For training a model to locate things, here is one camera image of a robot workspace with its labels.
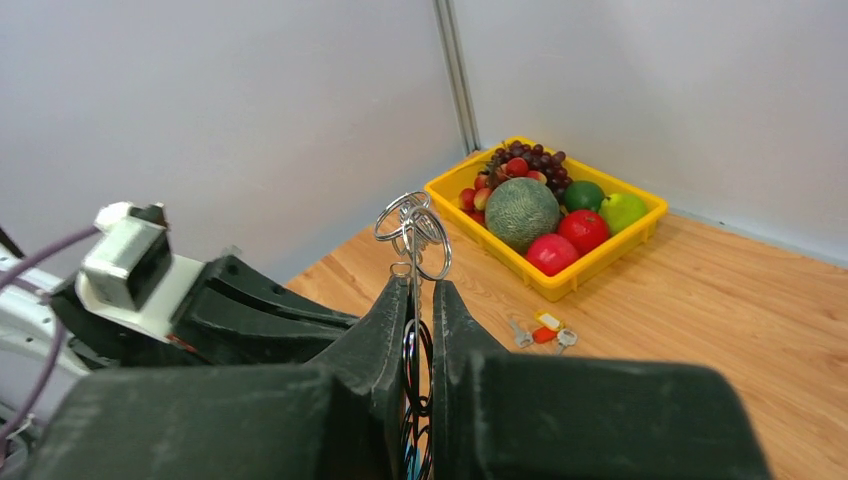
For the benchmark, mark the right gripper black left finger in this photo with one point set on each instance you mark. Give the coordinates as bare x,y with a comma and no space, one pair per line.
337,416

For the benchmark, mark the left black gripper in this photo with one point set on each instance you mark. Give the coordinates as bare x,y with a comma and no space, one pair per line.
236,316

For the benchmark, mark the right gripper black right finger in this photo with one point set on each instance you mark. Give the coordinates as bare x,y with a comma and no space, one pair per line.
503,415

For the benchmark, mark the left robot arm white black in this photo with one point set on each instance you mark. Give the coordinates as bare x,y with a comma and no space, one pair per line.
38,366

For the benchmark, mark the red tag key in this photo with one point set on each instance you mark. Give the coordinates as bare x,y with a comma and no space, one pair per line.
525,338

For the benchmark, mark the yellow tag key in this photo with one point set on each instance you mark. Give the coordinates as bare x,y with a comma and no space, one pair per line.
566,337

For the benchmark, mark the pink red apple lower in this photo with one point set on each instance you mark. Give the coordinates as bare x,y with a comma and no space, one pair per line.
551,254

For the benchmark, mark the green netted melon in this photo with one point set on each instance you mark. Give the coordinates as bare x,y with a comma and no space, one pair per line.
519,211

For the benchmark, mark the red apple upper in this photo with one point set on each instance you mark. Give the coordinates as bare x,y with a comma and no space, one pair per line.
584,229

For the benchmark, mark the small red peaches cluster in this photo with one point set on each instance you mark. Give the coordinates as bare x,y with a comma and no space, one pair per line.
473,201

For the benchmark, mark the dark green lime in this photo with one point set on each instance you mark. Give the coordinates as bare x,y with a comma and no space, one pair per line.
583,195

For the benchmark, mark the light green pear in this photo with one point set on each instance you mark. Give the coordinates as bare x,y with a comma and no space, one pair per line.
620,210

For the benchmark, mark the dark purple grape bunch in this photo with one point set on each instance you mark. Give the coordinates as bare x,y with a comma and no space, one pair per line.
551,164

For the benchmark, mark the left corner aluminium post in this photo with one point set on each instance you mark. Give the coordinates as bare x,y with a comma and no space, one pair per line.
456,68

